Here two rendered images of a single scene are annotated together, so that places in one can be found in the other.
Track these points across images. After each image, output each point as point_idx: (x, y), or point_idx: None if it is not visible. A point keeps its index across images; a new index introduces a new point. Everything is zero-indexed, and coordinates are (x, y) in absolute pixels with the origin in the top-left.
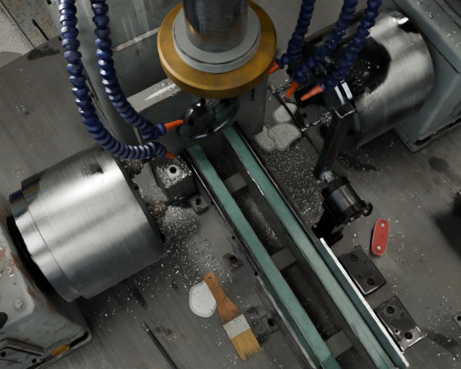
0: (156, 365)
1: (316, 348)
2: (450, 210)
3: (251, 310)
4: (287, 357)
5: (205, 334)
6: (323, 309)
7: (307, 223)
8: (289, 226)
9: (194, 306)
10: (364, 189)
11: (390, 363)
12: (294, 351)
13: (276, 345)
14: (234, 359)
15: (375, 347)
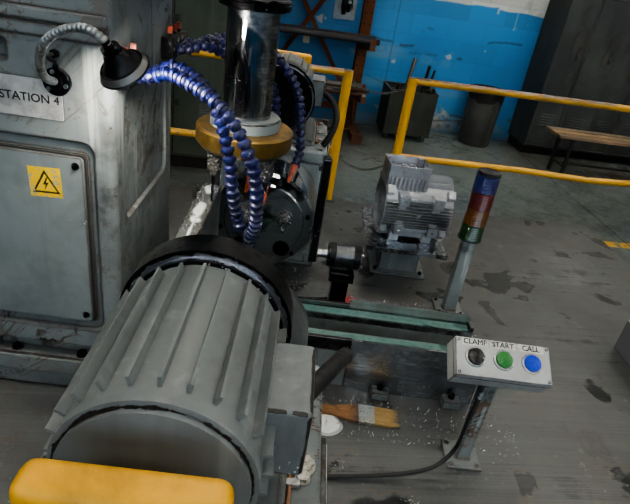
0: (361, 492)
1: (430, 348)
2: (364, 276)
3: (357, 399)
4: (413, 401)
5: (358, 439)
6: None
7: None
8: (324, 311)
9: (325, 431)
10: (315, 296)
11: (462, 325)
12: (415, 382)
13: (399, 401)
14: (393, 433)
15: (446, 324)
